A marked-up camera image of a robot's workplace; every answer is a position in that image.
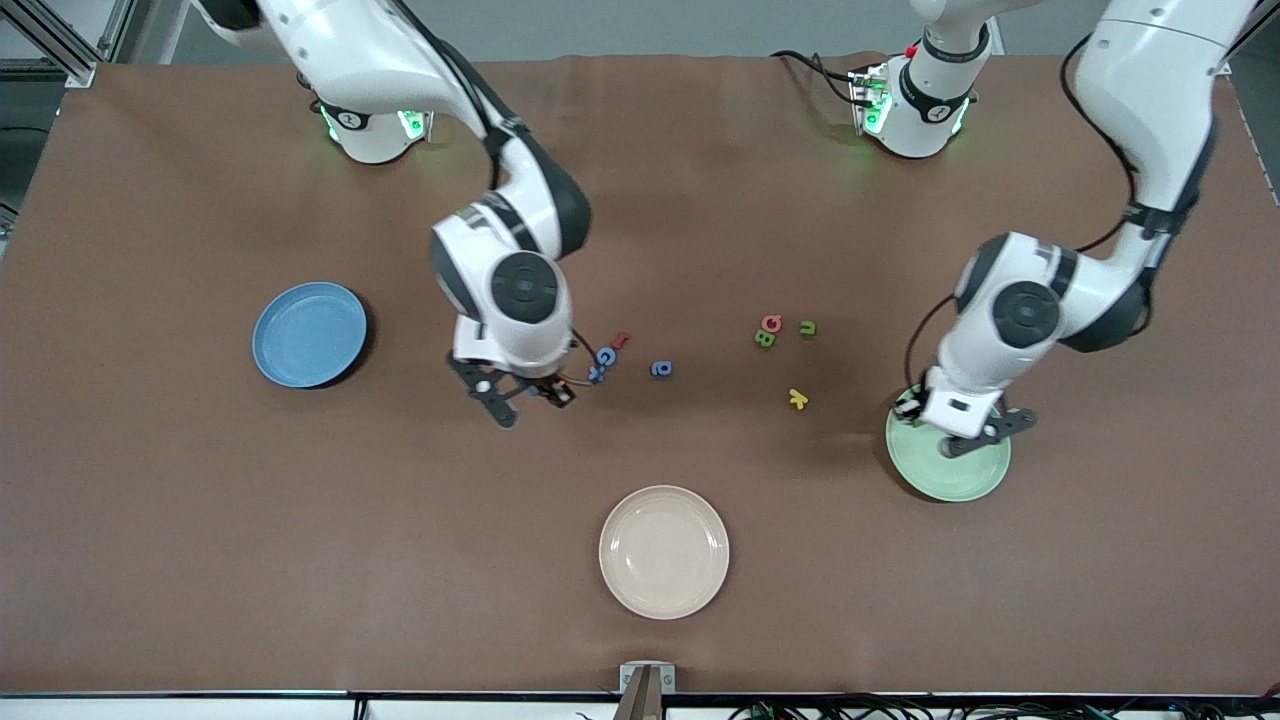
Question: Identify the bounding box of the green plate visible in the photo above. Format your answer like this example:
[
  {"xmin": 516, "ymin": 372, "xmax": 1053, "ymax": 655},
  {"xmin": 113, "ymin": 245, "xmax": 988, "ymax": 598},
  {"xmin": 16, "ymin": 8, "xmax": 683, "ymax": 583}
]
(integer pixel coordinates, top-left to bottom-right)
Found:
[{"xmin": 885, "ymin": 400, "xmax": 1012, "ymax": 503}]

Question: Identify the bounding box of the blue plate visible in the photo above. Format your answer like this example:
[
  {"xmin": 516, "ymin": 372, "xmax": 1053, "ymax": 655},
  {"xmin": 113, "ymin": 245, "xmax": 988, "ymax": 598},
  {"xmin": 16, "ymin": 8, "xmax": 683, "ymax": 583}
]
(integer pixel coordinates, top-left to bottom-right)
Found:
[{"xmin": 251, "ymin": 281, "xmax": 369, "ymax": 390}]

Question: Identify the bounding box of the beige plate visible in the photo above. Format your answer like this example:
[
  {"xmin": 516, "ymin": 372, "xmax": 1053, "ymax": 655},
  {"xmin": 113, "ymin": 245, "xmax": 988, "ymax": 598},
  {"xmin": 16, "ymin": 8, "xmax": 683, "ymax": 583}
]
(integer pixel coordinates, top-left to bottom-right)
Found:
[{"xmin": 598, "ymin": 485, "xmax": 731, "ymax": 621}]

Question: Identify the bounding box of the brown table cover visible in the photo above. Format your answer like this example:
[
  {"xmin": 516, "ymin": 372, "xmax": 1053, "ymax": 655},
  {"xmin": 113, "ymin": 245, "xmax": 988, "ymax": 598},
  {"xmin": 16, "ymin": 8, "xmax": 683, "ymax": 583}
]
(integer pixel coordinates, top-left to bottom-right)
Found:
[{"xmin": 0, "ymin": 52, "xmax": 1280, "ymax": 698}]

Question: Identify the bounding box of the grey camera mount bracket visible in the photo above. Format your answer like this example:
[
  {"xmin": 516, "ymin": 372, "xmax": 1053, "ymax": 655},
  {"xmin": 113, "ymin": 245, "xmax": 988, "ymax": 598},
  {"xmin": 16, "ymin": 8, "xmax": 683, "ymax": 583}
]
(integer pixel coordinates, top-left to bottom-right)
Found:
[{"xmin": 612, "ymin": 662, "xmax": 677, "ymax": 720}]

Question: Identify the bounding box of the black base cable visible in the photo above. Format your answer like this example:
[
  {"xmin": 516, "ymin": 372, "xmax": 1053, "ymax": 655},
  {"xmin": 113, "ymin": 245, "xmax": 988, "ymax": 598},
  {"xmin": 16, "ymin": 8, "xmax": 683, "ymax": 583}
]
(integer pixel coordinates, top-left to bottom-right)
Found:
[{"xmin": 770, "ymin": 48, "xmax": 863, "ymax": 106}]

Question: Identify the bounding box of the aluminium frame profile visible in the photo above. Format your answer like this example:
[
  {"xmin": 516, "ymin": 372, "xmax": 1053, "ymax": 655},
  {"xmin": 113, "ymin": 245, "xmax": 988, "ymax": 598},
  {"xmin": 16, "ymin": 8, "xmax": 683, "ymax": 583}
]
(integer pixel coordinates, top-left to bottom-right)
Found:
[
  {"xmin": 1225, "ymin": 40, "xmax": 1280, "ymax": 101},
  {"xmin": 0, "ymin": 0, "xmax": 136, "ymax": 89}
]

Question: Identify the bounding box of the white table edge rail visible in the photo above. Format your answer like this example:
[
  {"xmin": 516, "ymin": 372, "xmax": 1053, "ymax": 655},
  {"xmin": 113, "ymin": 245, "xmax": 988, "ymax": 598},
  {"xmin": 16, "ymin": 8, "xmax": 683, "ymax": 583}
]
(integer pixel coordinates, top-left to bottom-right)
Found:
[{"xmin": 0, "ymin": 692, "xmax": 1280, "ymax": 720}]

